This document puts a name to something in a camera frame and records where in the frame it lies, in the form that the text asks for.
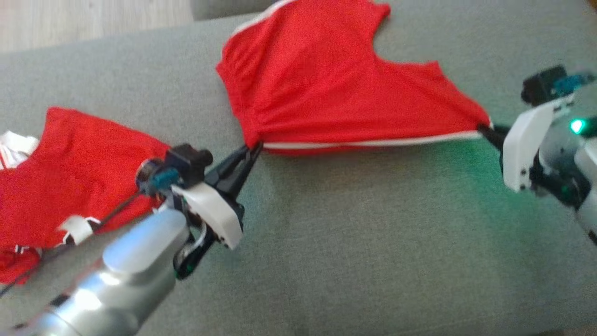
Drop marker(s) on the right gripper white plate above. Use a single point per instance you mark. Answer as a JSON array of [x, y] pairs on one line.
[[520, 149]]

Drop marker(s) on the red shorts thin white stripe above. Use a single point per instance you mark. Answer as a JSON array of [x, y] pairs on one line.
[[326, 93]]

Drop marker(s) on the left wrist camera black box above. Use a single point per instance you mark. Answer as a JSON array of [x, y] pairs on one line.
[[186, 161]]

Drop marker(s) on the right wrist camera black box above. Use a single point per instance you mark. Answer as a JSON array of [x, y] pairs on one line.
[[543, 84]]

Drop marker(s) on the red jersey white collar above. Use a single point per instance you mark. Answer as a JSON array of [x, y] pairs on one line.
[[79, 163]]

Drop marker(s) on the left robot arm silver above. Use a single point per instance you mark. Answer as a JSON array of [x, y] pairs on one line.
[[121, 280]]

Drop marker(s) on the grey sofa cushion block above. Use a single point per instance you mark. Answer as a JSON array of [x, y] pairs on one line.
[[219, 7]]

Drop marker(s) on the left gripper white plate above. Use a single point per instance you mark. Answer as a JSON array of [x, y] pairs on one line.
[[214, 210]]

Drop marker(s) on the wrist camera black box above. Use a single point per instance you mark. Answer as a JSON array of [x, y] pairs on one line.
[[186, 161], [543, 84]]

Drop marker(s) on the grey fabric sofa seat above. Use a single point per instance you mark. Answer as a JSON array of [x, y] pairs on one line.
[[373, 233]]

